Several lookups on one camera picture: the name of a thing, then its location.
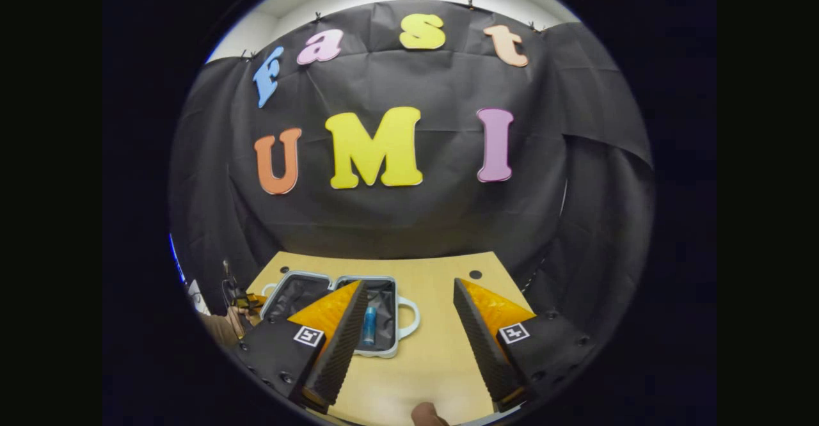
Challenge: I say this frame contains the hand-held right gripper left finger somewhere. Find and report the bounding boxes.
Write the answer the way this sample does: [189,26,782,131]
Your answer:
[230,279,369,414]

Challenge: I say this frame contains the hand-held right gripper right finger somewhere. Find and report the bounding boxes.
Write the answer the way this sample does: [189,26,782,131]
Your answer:
[453,278,599,413]

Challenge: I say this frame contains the light blue suitcase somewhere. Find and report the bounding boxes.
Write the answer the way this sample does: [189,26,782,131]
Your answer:
[259,271,421,359]

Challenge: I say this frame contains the white object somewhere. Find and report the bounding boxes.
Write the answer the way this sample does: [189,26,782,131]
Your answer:
[187,279,210,316]

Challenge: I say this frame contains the black backdrop cloth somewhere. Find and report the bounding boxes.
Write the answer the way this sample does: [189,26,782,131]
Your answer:
[168,0,656,343]

